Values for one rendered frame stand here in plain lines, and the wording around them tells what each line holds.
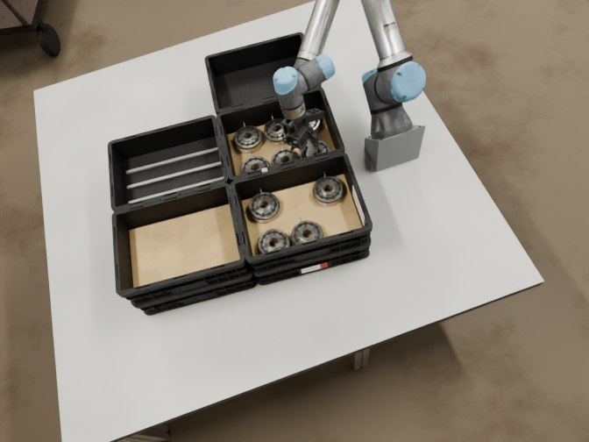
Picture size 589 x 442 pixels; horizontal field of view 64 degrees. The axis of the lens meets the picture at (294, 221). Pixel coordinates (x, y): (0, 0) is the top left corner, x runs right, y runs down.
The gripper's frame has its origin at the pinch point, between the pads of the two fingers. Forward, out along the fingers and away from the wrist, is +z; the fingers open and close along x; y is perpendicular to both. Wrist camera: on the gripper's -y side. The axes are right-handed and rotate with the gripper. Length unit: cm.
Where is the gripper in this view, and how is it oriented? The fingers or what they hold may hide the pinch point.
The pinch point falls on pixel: (308, 149)
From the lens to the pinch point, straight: 168.5
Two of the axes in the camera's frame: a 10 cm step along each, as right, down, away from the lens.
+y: -5.4, 7.6, -3.7
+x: 8.2, 3.6, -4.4
